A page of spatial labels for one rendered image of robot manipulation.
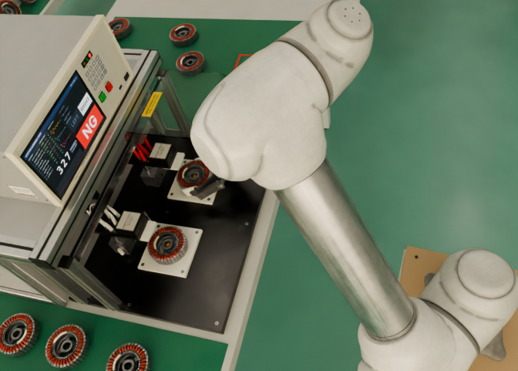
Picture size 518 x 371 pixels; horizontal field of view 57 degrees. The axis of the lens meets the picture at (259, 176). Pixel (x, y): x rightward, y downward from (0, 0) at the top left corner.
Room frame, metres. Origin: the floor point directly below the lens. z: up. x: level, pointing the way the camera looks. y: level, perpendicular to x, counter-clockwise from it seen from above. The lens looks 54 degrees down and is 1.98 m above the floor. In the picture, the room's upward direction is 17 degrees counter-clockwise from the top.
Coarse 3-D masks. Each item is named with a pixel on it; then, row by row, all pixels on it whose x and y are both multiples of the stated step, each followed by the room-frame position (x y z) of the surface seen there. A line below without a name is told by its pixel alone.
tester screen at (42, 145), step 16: (64, 96) 0.88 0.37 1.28; (80, 96) 0.92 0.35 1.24; (64, 112) 0.86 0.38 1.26; (48, 128) 0.81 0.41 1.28; (64, 128) 0.84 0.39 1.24; (32, 144) 0.76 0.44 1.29; (48, 144) 0.79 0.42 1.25; (64, 144) 0.82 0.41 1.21; (80, 144) 0.85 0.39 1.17; (32, 160) 0.74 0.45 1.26; (48, 160) 0.76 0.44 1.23; (80, 160) 0.82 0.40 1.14; (48, 176) 0.74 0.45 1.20
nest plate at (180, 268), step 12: (156, 228) 0.81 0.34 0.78; (180, 228) 0.78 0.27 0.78; (192, 228) 0.77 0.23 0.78; (192, 240) 0.73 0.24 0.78; (144, 252) 0.74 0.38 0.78; (192, 252) 0.69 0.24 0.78; (144, 264) 0.70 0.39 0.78; (156, 264) 0.69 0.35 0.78; (180, 264) 0.67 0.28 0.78; (180, 276) 0.64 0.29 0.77
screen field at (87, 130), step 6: (96, 108) 0.94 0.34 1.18; (90, 114) 0.92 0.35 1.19; (96, 114) 0.93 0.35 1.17; (90, 120) 0.91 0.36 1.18; (96, 120) 0.92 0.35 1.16; (84, 126) 0.88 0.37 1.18; (90, 126) 0.90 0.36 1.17; (96, 126) 0.91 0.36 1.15; (78, 132) 0.86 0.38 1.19; (84, 132) 0.87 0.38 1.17; (90, 132) 0.89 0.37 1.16; (78, 138) 0.85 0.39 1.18; (84, 138) 0.86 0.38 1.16; (90, 138) 0.88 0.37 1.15; (84, 144) 0.85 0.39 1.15
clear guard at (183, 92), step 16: (160, 80) 1.11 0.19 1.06; (176, 80) 1.09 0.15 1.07; (192, 80) 1.07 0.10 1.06; (208, 80) 1.05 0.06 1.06; (144, 96) 1.06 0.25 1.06; (160, 96) 1.04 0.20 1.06; (176, 96) 1.02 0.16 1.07; (192, 96) 1.01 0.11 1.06; (160, 112) 0.98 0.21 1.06; (176, 112) 0.97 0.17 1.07; (192, 112) 0.95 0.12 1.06; (128, 128) 0.96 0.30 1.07; (144, 128) 0.94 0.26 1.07; (160, 128) 0.92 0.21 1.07; (176, 128) 0.91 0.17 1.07
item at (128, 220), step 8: (104, 216) 0.82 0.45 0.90; (120, 216) 0.79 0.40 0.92; (128, 216) 0.78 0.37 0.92; (136, 216) 0.77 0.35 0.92; (144, 216) 0.78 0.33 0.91; (112, 224) 0.79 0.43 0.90; (120, 224) 0.76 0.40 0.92; (128, 224) 0.75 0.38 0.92; (136, 224) 0.75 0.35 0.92; (144, 224) 0.76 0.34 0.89; (152, 224) 0.76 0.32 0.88; (96, 232) 0.78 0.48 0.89; (104, 232) 0.77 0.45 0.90; (112, 232) 0.76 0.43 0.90; (120, 232) 0.75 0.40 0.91; (128, 232) 0.73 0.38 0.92; (136, 232) 0.73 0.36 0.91; (144, 232) 0.74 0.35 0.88; (152, 232) 0.74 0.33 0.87; (144, 240) 0.72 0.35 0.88
